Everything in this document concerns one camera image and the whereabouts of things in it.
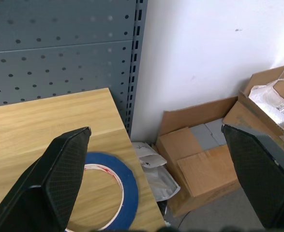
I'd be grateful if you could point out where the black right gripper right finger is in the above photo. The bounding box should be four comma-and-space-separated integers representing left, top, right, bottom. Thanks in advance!
221, 124, 284, 229

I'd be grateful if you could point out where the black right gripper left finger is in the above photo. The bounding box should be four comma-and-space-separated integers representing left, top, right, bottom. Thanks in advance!
0, 126, 92, 232

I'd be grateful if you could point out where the grey pegboard panel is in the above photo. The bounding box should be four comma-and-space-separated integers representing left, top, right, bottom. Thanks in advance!
0, 0, 149, 138

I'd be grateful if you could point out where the large brown cardboard box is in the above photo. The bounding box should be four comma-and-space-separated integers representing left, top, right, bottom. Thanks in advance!
155, 96, 244, 218

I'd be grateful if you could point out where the open cardboard box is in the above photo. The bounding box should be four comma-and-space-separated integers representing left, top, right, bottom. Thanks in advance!
223, 65, 284, 155

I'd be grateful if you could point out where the blue tape roll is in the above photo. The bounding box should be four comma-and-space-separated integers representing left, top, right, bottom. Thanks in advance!
64, 152, 139, 232

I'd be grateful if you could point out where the silver bubble wrap package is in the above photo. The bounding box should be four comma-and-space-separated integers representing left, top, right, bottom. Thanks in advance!
248, 78, 284, 131

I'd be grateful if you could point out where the clear plastic bag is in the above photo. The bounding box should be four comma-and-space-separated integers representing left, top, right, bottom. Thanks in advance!
141, 163, 181, 202

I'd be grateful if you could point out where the white padded mailer envelope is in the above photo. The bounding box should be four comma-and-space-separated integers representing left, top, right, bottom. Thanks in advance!
131, 142, 167, 168

